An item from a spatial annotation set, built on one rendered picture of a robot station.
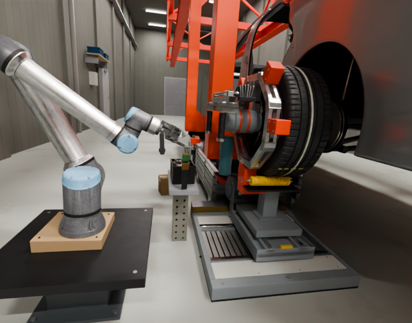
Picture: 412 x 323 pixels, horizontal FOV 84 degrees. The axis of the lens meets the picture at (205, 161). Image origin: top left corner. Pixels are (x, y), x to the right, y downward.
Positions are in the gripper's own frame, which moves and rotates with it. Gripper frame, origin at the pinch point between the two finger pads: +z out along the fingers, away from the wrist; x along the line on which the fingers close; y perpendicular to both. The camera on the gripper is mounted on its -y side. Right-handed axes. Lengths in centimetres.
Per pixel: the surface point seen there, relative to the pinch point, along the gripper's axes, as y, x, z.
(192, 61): 100, 235, 4
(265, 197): -6, -2, 60
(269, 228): -21, -15, 64
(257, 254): -34, -26, 56
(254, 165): 9.1, -10.9, 36.1
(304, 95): 50, -27, 32
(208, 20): 305, 583, 29
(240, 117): 29.1, -2.1, 18.2
